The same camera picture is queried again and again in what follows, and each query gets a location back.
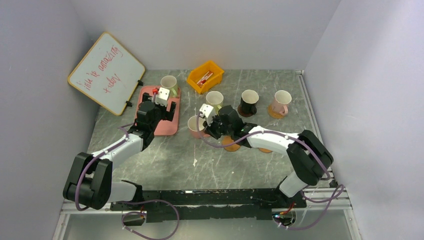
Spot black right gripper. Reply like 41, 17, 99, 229
203, 113, 234, 140

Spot pink mug white inside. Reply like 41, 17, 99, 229
271, 90, 292, 116

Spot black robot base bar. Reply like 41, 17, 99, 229
110, 188, 307, 223

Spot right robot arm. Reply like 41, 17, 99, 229
198, 103, 334, 208

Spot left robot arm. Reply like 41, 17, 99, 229
62, 93, 177, 211

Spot light wooden round coaster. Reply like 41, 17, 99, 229
221, 136, 241, 152

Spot dark brown wooden coaster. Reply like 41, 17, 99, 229
238, 111, 256, 118

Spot orange patterned coaster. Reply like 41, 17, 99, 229
267, 105, 285, 119
258, 148, 273, 153

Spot pink plastic tray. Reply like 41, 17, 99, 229
137, 85, 181, 137

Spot red white marker pens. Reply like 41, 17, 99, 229
196, 71, 214, 87

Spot yellow plastic bin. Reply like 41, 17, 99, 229
186, 60, 225, 94

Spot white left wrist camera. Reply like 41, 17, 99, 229
152, 87, 170, 107

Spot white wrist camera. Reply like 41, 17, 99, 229
199, 103, 217, 126
152, 87, 170, 107

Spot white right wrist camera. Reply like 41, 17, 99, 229
199, 103, 217, 126

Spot whiteboard with yellow frame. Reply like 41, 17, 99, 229
67, 32, 146, 116

